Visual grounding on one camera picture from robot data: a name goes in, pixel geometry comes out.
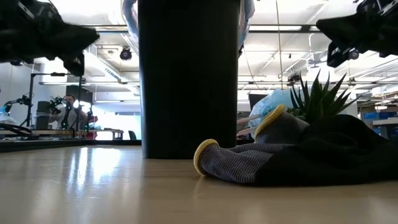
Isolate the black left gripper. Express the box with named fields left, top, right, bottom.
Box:
left=0, top=6, right=101, bottom=77

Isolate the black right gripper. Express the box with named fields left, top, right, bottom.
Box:
left=315, top=7, right=398, bottom=68

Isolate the blue plastic trash bag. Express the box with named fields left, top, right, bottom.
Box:
left=248, top=88, right=296, bottom=128

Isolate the black plastic trash bin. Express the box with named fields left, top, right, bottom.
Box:
left=137, top=0, right=241, bottom=160

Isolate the small green succulent plant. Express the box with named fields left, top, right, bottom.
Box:
left=286, top=70, right=363, bottom=124

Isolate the person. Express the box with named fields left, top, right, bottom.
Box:
left=49, top=94, right=90, bottom=131

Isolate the dark background bin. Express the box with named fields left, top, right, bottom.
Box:
left=35, top=101, right=51, bottom=130

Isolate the background wooden table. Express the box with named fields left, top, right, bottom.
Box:
left=0, top=128, right=124, bottom=140

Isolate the blue storage bin shelf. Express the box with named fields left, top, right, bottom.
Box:
left=362, top=110, right=398, bottom=139

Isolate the grey black yellow-cuffed glove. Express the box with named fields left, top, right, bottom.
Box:
left=254, top=104, right=312, bottom=144
left=193, top=114, right=398, bottom=187

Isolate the dark background screen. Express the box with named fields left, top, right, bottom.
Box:
left=248, top=93, right=269, bottom=110

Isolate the black background rig frame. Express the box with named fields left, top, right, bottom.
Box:
left=29, top=71, right=84, bottom=128

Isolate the thin hanging cable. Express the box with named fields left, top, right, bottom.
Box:
left=275, top=0, right=284, bottom=90

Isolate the long overhead light rail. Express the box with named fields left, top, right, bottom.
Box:
left=83, top=24, right=323, bottom=33

